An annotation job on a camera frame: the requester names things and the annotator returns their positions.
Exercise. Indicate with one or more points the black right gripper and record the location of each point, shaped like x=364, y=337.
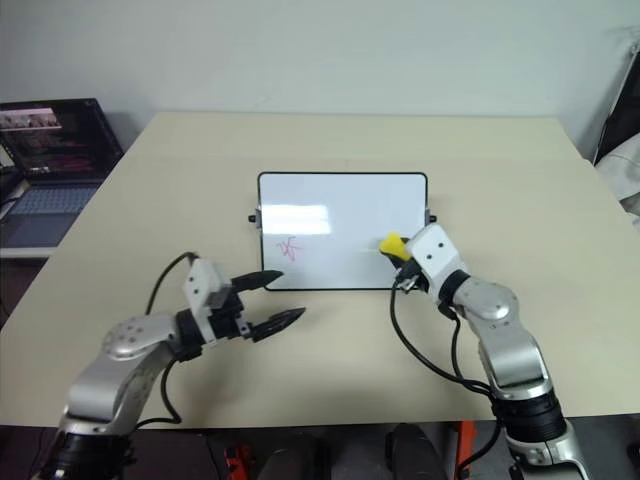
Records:
x=411, y=277

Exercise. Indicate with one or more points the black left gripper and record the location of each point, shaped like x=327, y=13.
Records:
x=227, y=315

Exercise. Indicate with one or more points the yellow eraser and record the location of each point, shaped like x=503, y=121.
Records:
x=392, y=244

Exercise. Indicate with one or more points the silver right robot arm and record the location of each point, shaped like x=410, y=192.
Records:
x=510, y=350

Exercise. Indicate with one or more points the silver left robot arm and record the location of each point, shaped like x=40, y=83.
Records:
x=125, y=360

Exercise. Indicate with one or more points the black-framed tabletop whiteboard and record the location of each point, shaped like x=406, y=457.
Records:
x=340, y=225

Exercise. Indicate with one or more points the dark rounded shape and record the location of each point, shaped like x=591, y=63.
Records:
x=420, y=452

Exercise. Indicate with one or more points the white cloth bundle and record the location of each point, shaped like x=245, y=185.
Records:
x=622, y=175

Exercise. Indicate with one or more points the open grey laptop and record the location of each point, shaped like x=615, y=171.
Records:
x=50, y=175

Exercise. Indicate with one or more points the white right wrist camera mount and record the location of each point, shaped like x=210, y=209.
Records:
x=435, y=255

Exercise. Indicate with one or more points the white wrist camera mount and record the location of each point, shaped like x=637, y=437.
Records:
x=435, y=255
x=202, y=285

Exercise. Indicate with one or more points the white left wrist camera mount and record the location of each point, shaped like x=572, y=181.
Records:
x=202, y=285

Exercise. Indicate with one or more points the orange frame piece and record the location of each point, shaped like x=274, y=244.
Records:
x=237, y=462
x=466, y=450

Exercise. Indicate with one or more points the black panel with frame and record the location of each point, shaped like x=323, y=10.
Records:
x=617, y=100

